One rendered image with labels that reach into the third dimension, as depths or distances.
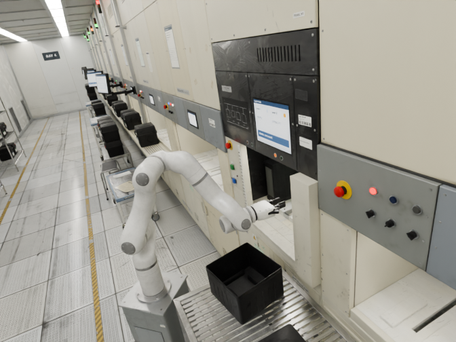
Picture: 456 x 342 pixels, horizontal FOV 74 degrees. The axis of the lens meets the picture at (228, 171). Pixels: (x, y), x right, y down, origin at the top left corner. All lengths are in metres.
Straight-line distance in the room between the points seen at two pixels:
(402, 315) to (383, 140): 0.76
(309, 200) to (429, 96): 0.58
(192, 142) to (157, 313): 2.05
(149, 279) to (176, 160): 0.70
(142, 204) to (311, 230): 0.75
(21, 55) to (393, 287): 14.56
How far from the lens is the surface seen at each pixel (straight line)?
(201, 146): 3.36
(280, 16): 1.25
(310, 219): 1.29
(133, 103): 6.15
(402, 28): 0.91
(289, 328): 1.39
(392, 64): 0.93
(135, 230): 1.50
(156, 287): 1.75
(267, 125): 1.43
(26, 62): 14.95
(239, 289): 1.68
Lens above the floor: 1.96
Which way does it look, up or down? 23 degrees down
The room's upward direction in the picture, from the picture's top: 9 degrees counter-clockwise
